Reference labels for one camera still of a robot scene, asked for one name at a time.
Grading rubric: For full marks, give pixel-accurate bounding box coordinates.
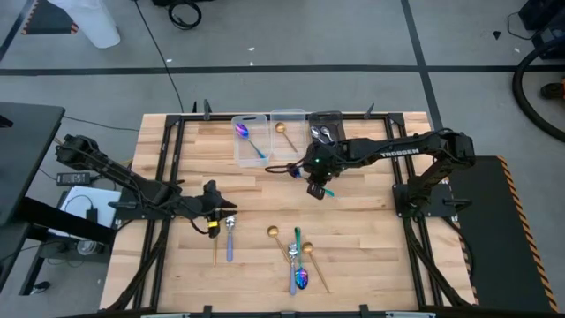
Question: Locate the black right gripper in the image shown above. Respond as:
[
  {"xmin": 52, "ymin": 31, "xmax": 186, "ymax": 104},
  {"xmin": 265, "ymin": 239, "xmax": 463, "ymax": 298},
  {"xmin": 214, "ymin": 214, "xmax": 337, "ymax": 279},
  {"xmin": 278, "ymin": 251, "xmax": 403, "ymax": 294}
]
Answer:
[{"xmin": 304, "ymin": 144, "xmax": 350, "ymax": 201}]

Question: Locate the coiled black cable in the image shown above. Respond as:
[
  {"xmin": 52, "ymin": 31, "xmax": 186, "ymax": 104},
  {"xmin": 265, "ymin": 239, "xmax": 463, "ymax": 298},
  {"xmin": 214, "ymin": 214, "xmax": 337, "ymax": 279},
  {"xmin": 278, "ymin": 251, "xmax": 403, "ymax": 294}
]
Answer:
[{"xmin": 166, "ymin": 0, "xmax": 203, "ymax": 31}]

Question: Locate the frosted plastic bin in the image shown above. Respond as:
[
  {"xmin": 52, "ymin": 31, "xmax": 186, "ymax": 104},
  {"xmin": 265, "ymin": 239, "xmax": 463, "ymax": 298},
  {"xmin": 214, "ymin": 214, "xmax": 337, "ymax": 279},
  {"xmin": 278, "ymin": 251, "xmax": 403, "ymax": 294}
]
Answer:
[{"xmin": 231, "ymin": 113, "xmax": 271, "ymax": 169}]

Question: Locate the grey plastic bin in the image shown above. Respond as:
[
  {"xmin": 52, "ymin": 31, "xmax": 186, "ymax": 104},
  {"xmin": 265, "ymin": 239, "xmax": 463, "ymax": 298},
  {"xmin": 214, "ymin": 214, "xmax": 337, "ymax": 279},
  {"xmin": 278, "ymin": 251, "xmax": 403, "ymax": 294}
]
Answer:
[{"xmin": 307, "ymin": 110, "xmax": 346, "ymax": 149}]

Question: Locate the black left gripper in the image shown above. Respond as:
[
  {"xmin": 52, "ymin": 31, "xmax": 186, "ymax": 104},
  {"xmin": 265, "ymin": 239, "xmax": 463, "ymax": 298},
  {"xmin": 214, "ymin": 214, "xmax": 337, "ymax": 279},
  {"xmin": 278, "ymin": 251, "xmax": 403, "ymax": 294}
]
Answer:
[{"xmin": 183, "ymin": 179, "xmax": 238, "ymax": 239}]

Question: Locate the white board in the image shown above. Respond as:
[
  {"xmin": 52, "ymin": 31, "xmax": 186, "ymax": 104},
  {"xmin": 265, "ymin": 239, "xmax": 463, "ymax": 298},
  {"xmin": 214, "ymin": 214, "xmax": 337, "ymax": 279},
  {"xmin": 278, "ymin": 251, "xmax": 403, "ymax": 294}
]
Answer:
[{"xmin": 48, "ymin": 185, "xmax": 123, "ymax": 239}]

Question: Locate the clear plastic bin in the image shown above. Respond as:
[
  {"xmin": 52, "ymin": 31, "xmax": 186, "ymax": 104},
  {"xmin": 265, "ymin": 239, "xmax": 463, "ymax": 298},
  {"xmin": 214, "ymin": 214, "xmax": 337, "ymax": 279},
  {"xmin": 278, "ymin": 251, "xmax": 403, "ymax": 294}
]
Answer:
[{"xmin": 269, "ymin": 108, "xmax": 309, "ymax": 161}]

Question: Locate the person's shoe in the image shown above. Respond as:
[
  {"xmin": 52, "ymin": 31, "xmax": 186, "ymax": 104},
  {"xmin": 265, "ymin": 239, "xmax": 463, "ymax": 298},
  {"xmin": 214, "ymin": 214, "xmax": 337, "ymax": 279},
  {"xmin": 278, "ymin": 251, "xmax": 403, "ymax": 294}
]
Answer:
[{"xmin": 540, "ymin": 82, "xmax": 565, "ymax": 101}]

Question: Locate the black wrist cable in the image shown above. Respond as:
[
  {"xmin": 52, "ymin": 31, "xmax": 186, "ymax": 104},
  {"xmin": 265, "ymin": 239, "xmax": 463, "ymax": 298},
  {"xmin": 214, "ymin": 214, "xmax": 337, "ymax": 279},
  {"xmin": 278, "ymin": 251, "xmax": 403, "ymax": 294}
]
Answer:
[
  {"xmin": 188, "ymin": 216, "xmax": 212, "ymax": 236},
  {"xmin": 264, "ymin": 159, "xmax": 310, "ymax": 176}
]

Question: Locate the large black hazard-edged mat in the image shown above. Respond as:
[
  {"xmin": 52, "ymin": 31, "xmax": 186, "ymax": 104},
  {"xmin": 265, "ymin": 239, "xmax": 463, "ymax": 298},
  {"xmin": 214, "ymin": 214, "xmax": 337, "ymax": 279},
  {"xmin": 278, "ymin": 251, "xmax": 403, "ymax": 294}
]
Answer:
[{"xmin": 443, "ymin": 155, "xmax": 561, "ymax": 314}]

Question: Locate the black desk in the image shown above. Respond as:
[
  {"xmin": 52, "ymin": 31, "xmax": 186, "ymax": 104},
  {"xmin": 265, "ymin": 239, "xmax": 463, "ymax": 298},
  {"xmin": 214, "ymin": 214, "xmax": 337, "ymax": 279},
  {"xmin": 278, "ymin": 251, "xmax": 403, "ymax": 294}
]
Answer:
[{"xmin": 0, "ymin": 102, "xmax": 117, "ymax": 296}]

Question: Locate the black power adapter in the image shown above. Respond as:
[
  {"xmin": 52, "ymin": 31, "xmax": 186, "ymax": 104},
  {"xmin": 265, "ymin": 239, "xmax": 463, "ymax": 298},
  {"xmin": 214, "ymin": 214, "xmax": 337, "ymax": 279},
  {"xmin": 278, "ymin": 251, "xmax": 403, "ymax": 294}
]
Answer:
[{"xmin": 56, "ymin": 171, "xmax": 92, "ymax": 186}]

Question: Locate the black floor equipment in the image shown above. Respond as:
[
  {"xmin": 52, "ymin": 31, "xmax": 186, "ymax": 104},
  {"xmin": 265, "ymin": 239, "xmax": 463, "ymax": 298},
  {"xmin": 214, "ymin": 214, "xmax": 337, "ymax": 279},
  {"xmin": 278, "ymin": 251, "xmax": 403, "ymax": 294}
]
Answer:
[{"xmin": 518, "ymin": 0, "xmax": 565, "ymax": 61}]

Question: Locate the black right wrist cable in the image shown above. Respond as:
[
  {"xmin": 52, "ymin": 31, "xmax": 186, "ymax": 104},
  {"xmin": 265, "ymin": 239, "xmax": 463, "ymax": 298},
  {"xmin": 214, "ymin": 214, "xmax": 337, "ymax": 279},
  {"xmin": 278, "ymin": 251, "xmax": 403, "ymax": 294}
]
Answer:
[{"xmin": 264, "ymin": 159, "xmax": 310, "ymax": 176}]

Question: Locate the thin black floor cable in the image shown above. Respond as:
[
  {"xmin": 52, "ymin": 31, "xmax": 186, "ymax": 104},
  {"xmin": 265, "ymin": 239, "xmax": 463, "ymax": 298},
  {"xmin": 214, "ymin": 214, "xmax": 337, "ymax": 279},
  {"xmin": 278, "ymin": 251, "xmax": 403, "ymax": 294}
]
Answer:
[{"xmin": 506, "ymin": 11, "xmax": 536, "ymax": 42}]

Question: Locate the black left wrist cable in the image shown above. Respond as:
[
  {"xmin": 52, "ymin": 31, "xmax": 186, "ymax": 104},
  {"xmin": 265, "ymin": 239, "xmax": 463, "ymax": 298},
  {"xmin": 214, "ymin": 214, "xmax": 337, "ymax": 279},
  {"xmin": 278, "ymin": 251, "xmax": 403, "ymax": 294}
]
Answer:
[{"xmin": 188, "ymin": 216, "xmax": 212, "ymax": 236}]

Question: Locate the thick black hose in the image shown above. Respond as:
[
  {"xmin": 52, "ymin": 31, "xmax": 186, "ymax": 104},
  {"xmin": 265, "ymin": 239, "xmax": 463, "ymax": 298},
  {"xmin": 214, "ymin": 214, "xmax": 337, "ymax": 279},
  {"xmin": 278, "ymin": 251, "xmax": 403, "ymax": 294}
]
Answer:
[{"xmin": 511, "ymin": 37, "xmax": 565, "ymax": 143}]

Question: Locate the small black hazard-edged mat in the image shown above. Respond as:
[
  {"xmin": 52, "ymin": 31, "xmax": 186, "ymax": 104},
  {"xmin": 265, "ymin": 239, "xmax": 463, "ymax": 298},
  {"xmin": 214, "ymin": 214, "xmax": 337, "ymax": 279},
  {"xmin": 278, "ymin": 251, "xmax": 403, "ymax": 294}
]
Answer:
[{"xmin": 20, "ymin": 0, "xmax": 79, "ymax": 35}]

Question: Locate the long black cable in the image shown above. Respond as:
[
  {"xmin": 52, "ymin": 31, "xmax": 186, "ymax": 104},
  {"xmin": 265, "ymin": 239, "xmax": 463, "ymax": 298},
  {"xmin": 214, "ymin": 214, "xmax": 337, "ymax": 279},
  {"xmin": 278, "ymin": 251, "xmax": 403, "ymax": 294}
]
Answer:
[{"xmin": 133, "ymin": 0, "xmax": 185, "ymax": 114}]

